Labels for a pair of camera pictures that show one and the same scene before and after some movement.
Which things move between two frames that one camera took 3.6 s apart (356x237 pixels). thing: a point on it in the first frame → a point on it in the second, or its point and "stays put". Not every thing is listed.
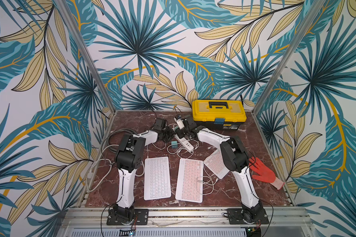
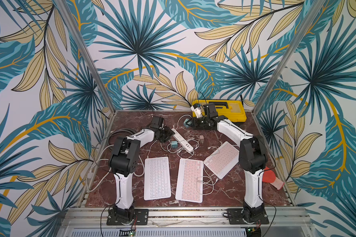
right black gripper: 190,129 → 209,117
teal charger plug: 174,146 stays put
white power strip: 186,143 stays put
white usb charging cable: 212,181 → 179,147
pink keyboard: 189,180 stays put
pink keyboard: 215,161 stays put
